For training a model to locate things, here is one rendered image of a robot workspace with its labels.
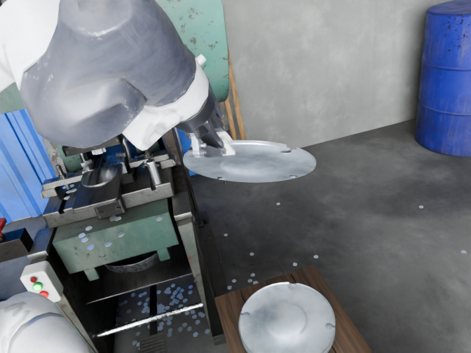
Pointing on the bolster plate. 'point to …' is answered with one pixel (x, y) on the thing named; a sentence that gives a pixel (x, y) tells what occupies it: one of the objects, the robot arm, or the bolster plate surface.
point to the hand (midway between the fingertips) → (223, 143)
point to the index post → (153, 171)
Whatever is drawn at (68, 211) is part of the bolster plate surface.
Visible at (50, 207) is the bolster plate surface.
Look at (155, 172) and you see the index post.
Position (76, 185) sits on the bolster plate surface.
